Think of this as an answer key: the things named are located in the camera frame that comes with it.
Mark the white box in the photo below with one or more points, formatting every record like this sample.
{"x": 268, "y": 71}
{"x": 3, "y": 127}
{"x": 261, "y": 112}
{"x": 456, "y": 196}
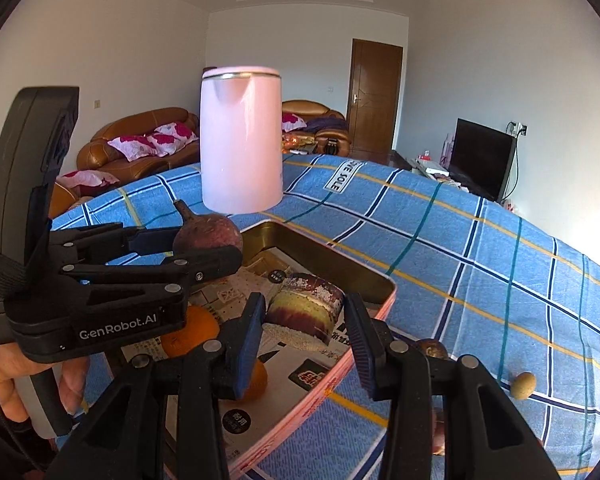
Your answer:
{"x": 430, "y": 166}

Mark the purple sugarcane segment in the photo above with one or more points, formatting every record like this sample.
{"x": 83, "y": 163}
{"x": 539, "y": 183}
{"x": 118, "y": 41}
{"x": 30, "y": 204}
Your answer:
{"x": 302, "y": 310}

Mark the black television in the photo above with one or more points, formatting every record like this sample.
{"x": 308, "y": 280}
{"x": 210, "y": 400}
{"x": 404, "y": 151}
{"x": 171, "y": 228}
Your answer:
{"x": 480, "y": 157}

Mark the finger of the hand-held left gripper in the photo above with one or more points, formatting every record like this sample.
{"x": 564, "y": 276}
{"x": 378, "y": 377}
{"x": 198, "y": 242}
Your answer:
{"x": 130, "y": 240}
{"x": 200, "y": 267}

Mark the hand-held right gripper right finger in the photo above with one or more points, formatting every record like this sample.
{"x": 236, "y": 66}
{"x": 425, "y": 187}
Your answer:
{"x": 362, "y": 355}

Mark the blue plaid tablecloth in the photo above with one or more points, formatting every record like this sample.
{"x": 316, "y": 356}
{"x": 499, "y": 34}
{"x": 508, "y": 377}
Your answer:
{"x": 455, "y": 270}

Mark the brown leather sofa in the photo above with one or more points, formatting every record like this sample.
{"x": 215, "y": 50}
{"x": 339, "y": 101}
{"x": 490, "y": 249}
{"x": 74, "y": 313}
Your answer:
{"x": 130, "y": 127}

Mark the dark television stand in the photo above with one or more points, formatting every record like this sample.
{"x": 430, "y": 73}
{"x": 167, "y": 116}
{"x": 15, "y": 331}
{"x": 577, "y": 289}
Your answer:
{"x": 405, "y": 162}

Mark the person's left hand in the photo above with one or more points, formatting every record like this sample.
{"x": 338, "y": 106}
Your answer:
{"x": 0, "y": 377}

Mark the small tan round fruit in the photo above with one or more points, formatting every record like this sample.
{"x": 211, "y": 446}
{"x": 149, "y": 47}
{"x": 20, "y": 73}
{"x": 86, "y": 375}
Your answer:
{"x": 523, "y": 385}

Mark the purple blanket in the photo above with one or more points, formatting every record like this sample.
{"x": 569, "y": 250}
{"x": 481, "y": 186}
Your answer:
{"x": 325, "y": 123}

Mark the pink electric kettle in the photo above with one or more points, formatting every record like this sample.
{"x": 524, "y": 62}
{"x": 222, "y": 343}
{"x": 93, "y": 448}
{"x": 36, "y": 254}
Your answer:
{"x": 240, "y": 145}

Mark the small brown nut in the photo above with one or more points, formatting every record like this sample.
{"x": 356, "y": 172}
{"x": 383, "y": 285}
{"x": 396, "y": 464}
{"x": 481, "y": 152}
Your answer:
{"x": 431, "y": 347}

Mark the brown wooden door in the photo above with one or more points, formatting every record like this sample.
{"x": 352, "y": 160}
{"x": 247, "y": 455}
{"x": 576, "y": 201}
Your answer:
{"x": 372, "y": 105}

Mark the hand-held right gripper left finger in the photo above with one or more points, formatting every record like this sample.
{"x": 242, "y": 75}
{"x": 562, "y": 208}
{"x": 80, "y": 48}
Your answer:
{"x": 249, "y": 345}

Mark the newspaper lining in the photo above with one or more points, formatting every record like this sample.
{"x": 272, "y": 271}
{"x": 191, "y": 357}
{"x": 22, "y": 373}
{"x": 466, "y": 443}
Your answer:
{"x": 300, "y": 375}

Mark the reddish fruit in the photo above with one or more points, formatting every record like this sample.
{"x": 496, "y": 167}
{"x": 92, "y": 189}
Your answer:
{"x": 438, "y": 435}

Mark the white wall outlet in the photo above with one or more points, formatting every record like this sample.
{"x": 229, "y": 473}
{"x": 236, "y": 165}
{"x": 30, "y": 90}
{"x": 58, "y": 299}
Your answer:
{"x": 519, "y": 128}

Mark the dark red round fruit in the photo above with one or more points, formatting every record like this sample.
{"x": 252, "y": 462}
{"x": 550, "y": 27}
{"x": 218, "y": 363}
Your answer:
{"x": 210, "y": 232}

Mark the brown leather armchair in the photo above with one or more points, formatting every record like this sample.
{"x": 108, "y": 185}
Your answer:
{"x": 330, "y": 140}
{"x": 62, "y": 202}

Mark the orange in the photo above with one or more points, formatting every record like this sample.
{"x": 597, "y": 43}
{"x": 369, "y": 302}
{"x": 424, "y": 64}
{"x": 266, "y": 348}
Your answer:
{"x": 195, "y": 332}
{"x": 257, "y": 385}

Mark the pink rimmed tray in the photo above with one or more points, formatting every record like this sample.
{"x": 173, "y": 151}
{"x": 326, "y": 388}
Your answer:
{"x": 330, "y": 265}

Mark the pink floral pillow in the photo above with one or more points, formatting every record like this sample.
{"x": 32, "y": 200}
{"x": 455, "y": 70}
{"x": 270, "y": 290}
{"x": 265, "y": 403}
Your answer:
{"x": 292, "y": 121}

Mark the pink floral white blanket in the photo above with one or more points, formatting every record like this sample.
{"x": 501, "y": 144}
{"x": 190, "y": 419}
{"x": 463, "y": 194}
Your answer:
{"x": 155, "y": 140}

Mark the pink floral cushion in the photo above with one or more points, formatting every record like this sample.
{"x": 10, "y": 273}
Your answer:
{"x": 87, "y": 180}

